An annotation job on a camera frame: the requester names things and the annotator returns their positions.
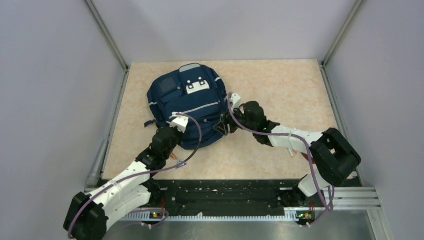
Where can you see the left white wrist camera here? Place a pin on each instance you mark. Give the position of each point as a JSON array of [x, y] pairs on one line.
[[179, 121]]

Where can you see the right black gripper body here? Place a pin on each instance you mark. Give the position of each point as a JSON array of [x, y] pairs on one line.
[[242, 118]]

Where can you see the white yellow marker pen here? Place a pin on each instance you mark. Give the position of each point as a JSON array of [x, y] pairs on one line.
[[292, 153]]

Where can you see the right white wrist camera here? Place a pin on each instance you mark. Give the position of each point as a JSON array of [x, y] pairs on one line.
[[234, 101]]

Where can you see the blue triangular eraser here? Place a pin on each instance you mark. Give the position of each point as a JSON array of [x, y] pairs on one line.
[[181, 164]]

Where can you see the brown leather pouch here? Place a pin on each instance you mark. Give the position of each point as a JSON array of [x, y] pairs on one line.
[[307, 157]]

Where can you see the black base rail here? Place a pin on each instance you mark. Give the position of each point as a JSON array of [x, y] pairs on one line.
[[228, 198]]

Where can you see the small orange eraser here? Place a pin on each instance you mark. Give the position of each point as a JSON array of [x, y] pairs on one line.
[[173, 156]]

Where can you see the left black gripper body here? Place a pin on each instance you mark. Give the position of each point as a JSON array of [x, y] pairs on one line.
[[170, 149]]

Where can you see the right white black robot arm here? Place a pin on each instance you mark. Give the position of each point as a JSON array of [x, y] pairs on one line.
[[331, 157]]

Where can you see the navy blue student backpack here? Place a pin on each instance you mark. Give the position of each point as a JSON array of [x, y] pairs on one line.
[[197, 91]]

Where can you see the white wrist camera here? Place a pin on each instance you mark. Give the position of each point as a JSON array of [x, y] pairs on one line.
[[234, 101], [179, 121]]

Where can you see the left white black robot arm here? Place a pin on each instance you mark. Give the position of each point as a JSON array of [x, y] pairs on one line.
[[91, 215]]

